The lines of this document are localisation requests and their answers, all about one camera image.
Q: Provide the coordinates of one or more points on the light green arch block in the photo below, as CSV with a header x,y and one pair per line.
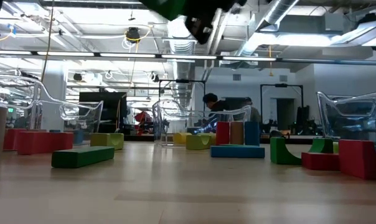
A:
x,y
197,142
107,141

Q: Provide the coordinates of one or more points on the person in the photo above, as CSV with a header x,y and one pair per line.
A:
x,y
253,113
214,104

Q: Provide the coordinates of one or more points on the ceiling light strip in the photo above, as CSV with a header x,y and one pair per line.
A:
x,y
129,55

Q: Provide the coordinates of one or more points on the green long block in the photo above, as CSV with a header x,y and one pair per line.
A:
x,y
82,157

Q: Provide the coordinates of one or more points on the blue arch block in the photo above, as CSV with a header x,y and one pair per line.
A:
x,y
78,137

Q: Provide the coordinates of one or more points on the black screen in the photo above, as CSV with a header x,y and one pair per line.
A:
x,y
102,109

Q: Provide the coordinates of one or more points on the silver ceiling duct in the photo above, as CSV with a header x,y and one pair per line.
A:
x,y
180,37
275,12

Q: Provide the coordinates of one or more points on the clear plastic bin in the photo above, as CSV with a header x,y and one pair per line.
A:
x,y
169,121
82,118
331,115

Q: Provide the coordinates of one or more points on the black frame stand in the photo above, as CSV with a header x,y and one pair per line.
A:
x,y
281,85
181,81

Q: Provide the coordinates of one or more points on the yellow cylinder block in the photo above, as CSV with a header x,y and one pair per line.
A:
x,y
179,138

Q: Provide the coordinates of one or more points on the blue cylinder block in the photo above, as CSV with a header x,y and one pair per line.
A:
x,y
252,133

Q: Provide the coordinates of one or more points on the red cylinder block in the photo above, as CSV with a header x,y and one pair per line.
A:
x,y
223,133

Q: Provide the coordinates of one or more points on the blue long block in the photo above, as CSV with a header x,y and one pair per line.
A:
x,y
237,152

